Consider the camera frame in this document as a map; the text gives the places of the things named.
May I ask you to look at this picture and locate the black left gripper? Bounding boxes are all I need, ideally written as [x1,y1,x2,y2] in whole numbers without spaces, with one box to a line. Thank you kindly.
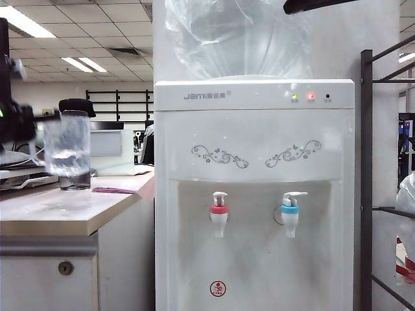
[0,100,62,145]

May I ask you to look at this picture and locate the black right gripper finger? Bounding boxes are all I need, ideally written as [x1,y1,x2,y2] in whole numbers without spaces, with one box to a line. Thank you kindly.
[283,0,361,16]

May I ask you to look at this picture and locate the clear textured plastic mug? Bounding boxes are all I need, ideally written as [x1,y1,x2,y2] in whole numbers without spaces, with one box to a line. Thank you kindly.
[29,115,91,178]

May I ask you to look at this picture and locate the red hot water tap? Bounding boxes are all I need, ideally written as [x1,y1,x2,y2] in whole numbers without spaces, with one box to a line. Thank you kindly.
[209,191,231,239]

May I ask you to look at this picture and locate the white water dispenser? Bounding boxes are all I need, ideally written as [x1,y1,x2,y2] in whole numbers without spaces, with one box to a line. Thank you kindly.
[154,76,356,311]

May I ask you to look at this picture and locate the white desk cabinet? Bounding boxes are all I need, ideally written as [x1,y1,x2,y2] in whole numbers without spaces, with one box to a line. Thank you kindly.
[0,171,156,311]

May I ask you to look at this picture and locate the blue cold water tap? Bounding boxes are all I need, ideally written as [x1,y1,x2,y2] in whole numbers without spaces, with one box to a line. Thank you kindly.
[280,191,309,239]

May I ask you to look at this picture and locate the black cap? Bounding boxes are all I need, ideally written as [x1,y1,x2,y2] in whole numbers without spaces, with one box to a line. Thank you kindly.
[58,98,97,118]

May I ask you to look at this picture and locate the grey laptop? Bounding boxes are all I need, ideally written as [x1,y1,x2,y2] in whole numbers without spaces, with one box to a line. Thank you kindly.
[0,150,33,169]

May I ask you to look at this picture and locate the dark flat device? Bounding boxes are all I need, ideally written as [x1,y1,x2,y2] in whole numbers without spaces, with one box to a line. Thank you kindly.
[89,121,125,132]

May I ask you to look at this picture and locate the double ceiling light panel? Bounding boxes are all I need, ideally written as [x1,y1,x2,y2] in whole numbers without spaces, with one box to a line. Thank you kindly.
[61,57,108,74]

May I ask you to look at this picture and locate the white paper tray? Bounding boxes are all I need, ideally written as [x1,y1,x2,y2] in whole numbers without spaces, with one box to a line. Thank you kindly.
[0,167,61,190]

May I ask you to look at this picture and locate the dark grey drinking bottle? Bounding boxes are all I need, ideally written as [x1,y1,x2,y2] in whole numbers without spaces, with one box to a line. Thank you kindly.
[60,109,91,191]

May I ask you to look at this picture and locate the black shelf rack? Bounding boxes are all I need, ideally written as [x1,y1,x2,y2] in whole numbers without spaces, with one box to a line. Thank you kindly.
[86,89,155,123]

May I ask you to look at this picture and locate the pink paper sheet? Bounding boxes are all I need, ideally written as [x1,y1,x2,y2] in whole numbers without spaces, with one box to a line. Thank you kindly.
[91,187,141,194]

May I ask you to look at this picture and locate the long ceiling light panel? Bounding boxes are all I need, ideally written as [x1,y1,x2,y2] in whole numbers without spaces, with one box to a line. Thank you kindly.
[0,6,56,39]

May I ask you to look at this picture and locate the ceiling air vent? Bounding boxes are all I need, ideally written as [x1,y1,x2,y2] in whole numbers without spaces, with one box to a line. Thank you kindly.
[108,48,142,58]

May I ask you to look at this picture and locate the grey jacket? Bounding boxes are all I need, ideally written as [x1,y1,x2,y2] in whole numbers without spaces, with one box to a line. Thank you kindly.
[141,124,156,166]

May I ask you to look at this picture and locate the round metal cabinet lock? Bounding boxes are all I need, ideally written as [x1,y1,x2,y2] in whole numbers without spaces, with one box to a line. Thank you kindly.
[58,260,75,276]

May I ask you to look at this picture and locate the blue machine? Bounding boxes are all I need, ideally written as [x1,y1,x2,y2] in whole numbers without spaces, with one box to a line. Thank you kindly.
[398,112,415,182]

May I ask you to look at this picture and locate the black metal rack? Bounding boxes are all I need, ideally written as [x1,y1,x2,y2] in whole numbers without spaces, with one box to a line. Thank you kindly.
[360,34,415,311]

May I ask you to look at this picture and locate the white plastic bag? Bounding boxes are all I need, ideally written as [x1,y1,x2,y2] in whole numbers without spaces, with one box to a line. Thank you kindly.
[396,172,415,260]

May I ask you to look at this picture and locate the red and white object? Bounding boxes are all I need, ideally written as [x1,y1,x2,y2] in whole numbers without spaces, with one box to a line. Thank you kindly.
[395,238,415,282]

